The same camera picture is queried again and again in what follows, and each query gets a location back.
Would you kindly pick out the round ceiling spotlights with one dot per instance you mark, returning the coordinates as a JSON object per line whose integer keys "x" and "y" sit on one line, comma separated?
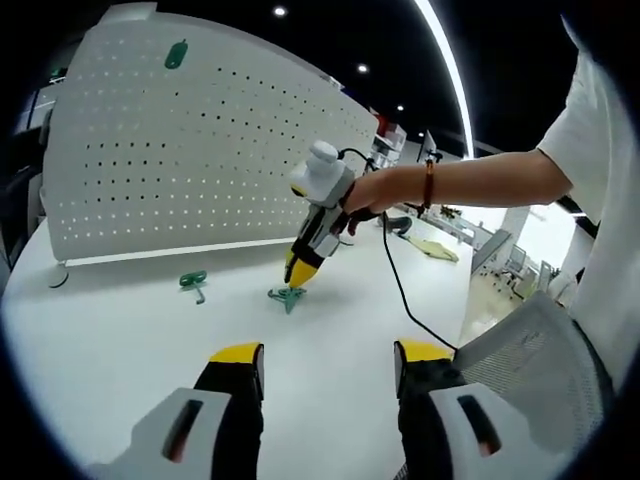
{"x": 362, "y": 67}

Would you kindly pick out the ceiling strip light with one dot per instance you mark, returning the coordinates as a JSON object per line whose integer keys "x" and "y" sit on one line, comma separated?
{"x": 452, "y": 75}

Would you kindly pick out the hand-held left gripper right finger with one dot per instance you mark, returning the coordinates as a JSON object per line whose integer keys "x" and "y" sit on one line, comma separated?
{"x": 430, "y": 425}

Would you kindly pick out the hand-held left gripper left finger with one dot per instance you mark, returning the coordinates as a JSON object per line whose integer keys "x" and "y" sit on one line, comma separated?
{"x": 225, "y": 425}

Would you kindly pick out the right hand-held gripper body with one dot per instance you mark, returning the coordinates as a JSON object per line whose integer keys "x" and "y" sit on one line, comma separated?
{"x": 325, "y": 177}

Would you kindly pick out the grey mesh office chair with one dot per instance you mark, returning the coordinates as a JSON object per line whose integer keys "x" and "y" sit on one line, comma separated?
{"x": 540, "y": 345}

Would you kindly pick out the yellow cloth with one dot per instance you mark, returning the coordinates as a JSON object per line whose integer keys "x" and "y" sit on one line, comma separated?
{"x": 436, "y": 250}

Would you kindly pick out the white perforated mounting plate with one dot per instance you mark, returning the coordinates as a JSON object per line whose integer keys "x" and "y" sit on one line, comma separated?
{"x": 200, "y": 165}

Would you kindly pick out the green hook assembly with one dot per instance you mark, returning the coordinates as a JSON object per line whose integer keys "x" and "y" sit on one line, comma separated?
{"x": 286, "y": 297}
{"x": 176, "y": 55}
{"x": 192, "y": 281}

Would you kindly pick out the person's right hand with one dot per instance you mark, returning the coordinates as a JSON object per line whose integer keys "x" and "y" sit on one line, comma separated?
{"x": 385, "y": 192}

